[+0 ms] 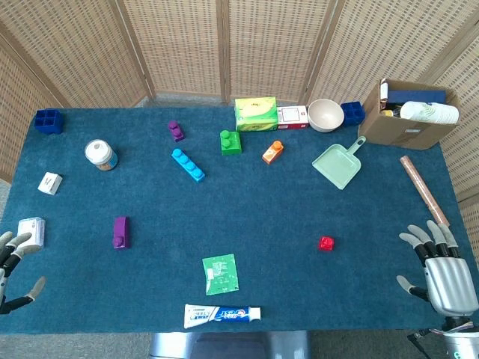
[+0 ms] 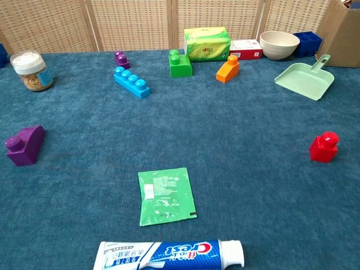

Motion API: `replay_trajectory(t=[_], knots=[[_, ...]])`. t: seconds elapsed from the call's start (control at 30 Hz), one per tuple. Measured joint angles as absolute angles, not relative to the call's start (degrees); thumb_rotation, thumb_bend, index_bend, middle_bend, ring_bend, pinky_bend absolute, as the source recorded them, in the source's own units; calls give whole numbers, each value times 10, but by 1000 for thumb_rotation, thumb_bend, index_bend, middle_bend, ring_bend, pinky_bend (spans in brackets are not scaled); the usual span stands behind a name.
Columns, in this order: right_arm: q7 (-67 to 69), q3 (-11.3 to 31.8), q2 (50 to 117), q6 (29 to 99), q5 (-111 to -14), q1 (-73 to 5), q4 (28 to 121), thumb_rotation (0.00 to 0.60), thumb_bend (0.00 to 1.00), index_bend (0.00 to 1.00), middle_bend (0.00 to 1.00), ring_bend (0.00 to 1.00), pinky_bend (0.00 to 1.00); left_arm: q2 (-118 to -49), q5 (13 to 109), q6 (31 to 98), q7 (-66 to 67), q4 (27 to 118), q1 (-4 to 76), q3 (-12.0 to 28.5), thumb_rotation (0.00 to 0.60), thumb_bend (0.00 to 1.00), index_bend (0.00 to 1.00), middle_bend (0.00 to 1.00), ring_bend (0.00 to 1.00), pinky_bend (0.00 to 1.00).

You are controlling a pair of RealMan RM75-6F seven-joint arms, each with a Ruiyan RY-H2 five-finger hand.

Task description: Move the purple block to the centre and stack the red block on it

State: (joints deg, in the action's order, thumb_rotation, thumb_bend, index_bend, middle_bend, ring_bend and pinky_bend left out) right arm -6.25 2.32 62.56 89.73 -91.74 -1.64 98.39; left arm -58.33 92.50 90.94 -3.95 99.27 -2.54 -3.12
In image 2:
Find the red and white box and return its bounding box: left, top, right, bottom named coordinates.
left=229, top=39, right=263, bottom=61

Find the green sachet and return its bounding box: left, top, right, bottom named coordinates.
left=137, top=167, right=198, bottom=227

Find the dark blue lego block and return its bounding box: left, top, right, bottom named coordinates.
left=292, top=30, right=323, bottom=58

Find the clear jar white lid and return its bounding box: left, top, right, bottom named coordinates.
left=10, top=49, right=54, bottom=92

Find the purple sloped one-stud block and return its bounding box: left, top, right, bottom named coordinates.
left=4, top=125, right=46, bottom=167

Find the small purple two-stud block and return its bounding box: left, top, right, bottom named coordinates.
left=114, top=50, right=131, bottom=70

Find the cardboard box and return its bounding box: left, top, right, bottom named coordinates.
left=316, top=0, right=360, bottom=68

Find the wicker folding screen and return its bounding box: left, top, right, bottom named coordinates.
left=0, top=0, right=338, bottom=56

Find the blue carpet table cover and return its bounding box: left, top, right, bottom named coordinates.
left=0, top=49, right=360, bottom=270

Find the blue white toothpaste tube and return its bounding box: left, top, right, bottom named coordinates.
left=93, top=239, right=245, bottom=270

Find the green tissue pack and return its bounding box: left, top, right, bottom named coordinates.
left=183, top=26, right=232, bottom=63

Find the light blue four-stud block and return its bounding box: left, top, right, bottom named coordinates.
left=113, top=66, right=152, bottom=99

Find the orange sloped one-stud block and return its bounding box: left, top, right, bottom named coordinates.
left=215, top=55, right=240, bottom=84

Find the green two-stud block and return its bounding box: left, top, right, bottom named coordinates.
left=168, top=49, right=194, bottom=79

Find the red small block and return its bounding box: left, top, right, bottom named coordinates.
left=309, top=131, right=340, bottom=164

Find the light green dustpan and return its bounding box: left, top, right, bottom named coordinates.
left=274, top=54, right=335, bottom=101

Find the beige bowl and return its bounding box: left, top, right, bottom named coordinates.
left=259, top=30, right=300, bottom=61

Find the blue compartment box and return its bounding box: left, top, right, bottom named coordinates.
left=0, top=43, right=9, bottom=69

